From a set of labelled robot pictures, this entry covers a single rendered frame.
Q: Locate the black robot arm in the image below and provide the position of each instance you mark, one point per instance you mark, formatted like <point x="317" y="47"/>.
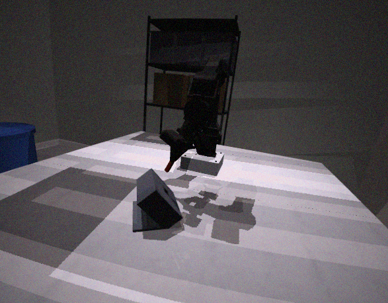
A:
<point x="204" y="90"/>

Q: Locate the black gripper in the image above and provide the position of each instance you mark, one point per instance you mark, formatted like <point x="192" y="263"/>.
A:
<point x="178" y="142"/>

